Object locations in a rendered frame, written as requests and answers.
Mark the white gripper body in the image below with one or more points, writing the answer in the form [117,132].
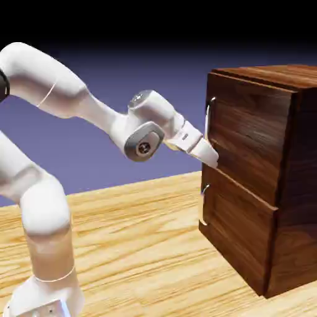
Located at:
[205,151]

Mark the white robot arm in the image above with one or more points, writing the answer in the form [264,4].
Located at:
[54,86]

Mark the dark wood cabinet door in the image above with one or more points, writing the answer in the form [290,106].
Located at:
[237,227]
[247,138]

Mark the dark wood cabinet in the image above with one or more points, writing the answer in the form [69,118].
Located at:
[297,173]

